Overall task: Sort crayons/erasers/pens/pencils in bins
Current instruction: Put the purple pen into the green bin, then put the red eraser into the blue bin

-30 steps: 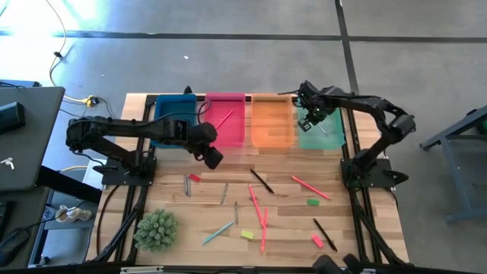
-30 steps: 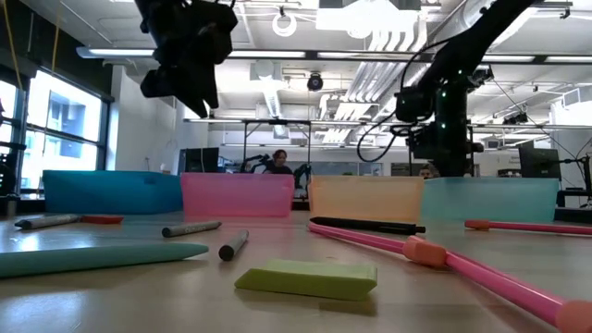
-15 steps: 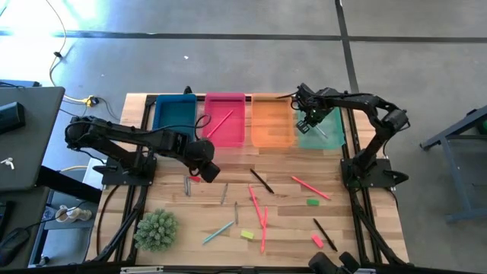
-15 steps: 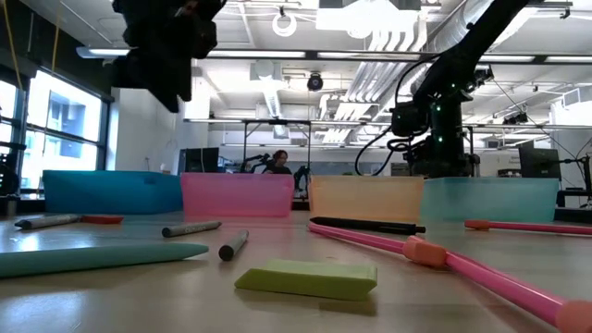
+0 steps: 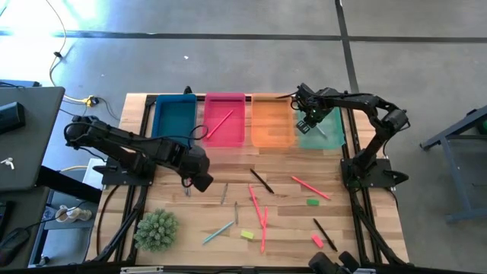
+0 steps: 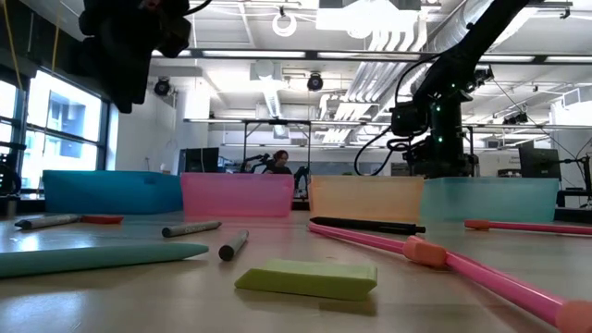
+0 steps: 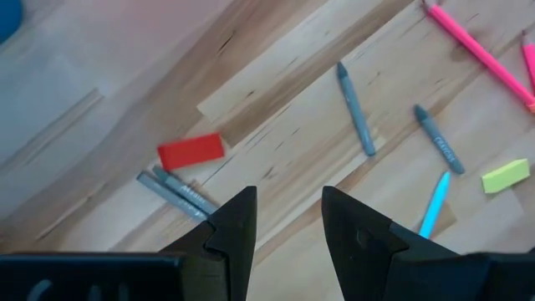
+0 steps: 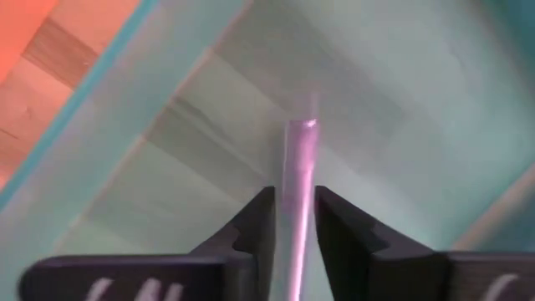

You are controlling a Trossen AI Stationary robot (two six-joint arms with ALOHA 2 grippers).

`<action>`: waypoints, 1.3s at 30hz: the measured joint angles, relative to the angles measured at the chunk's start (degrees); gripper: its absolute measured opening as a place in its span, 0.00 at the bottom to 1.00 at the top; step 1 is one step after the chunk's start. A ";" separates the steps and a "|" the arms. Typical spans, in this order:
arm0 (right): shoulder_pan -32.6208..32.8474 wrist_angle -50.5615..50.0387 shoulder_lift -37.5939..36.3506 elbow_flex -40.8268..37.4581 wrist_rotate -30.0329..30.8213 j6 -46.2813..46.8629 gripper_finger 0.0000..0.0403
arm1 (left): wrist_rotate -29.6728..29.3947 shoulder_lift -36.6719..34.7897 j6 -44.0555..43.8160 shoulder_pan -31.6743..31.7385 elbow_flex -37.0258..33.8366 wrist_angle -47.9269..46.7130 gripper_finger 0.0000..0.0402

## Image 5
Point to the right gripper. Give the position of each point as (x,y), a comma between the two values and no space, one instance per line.
(310,104)

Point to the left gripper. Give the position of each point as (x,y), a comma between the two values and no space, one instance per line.
(199,171)

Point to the black pen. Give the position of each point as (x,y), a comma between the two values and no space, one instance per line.
(261,180)
(325,234)

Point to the teal pen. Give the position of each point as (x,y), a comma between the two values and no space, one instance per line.
(218,232)

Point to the green eraser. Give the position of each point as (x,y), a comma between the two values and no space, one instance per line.
(312,202)

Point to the yellow eraser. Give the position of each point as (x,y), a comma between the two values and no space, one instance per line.
(247,234)

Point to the pink eraser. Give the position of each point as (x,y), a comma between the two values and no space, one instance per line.
(317,241)

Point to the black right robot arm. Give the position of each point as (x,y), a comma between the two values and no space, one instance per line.
(380,110)

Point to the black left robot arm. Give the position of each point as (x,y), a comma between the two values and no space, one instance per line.
(114,139)

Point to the teal plastic bin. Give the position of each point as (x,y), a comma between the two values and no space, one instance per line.
(331,137)

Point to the orange plastic bin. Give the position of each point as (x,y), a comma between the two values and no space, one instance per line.
(272,122)

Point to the pink plastic bin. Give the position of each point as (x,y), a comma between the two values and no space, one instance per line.
(228,133)

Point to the blue plastic bin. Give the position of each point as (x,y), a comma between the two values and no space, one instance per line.
(171,114)

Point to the green artificial plant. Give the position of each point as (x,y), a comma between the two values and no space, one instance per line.
(156,230)

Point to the white box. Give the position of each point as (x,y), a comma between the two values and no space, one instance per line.
(93,173)

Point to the yellow power plug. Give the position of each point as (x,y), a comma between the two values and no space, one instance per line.
(90,100)

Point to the black desk crossbar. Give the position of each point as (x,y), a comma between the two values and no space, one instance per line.
(68,186)

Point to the beige curled object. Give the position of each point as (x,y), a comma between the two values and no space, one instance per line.
(72,214)

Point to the grey-blue metal cart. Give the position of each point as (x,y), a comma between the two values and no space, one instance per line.
(453,182)

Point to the dark grey desk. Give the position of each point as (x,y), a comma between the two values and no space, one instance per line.
(34,144)

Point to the small green object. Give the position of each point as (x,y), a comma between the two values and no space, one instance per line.
(483,126)

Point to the small white object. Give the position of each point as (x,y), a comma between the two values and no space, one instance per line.
(7,163)

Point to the black box device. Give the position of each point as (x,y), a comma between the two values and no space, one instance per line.
(11,118)

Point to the black computer mouse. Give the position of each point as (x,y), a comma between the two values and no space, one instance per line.
(13,243)

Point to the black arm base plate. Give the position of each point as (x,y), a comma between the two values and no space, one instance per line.
(114,180)
(384,179)

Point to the black aluminium table frame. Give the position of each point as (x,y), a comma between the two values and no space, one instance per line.
(357,220)

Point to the silver metal bracket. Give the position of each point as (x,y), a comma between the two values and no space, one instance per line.
(141,270)
(365,271)

